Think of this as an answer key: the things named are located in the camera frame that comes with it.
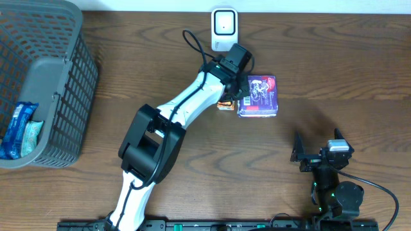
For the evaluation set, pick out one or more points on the purple noodle packet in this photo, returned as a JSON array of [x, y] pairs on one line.
[[262, 101]]

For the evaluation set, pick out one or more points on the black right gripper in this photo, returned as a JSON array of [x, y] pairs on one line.
[[311, 161]]

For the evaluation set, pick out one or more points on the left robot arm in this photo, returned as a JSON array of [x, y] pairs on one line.
[[154, 139]]

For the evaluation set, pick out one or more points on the white barcode scanner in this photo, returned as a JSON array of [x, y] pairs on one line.
[[224, 29]]

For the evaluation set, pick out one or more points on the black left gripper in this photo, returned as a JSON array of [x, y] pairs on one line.
[[237, 88]]

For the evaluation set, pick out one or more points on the grey plastic mesh basket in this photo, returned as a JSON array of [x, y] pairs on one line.
[[45, 60]]

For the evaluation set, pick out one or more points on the orange tissue packet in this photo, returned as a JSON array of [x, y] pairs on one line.
[[226, 105]]

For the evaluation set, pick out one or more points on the blue snack wrapper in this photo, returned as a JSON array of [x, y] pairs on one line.
[[12, 141]]

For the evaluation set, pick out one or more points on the mint green wipes packet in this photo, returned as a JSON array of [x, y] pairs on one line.
[[29, 141]]

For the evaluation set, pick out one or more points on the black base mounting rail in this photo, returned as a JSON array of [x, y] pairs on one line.
[[278, 224]]

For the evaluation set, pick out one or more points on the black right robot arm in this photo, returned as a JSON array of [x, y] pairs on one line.
[[339, 202]]

